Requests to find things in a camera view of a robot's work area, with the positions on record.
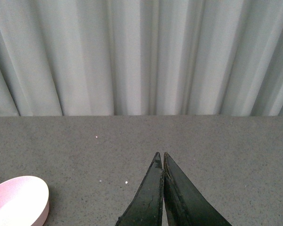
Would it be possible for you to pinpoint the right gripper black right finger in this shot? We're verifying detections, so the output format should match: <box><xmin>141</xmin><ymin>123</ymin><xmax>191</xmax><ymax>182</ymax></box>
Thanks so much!
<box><xmin>164</xmin><ymin>152</ymin><xmax>230</xmax><ymax>226</ymax></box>

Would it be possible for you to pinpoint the pink bowl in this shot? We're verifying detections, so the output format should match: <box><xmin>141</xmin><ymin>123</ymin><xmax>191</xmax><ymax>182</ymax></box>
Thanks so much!
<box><xmin>0</xmin><ymin>176</ymin><xmax>49</xmax><ymax>226</ymax></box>

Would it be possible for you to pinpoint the grey-white curtain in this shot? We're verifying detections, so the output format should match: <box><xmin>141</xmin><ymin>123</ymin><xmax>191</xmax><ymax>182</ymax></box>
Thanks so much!
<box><xmin>0</xmin><ymin>0</ymin><xmax>283</xmax><ymax>116</ymax></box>

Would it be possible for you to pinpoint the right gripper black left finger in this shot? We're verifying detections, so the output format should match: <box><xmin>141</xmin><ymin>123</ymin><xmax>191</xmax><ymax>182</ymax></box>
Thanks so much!
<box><xmin>116</xmin><ymin>152</ymin><xmax>164</xmax><ymax>226</ymax></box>

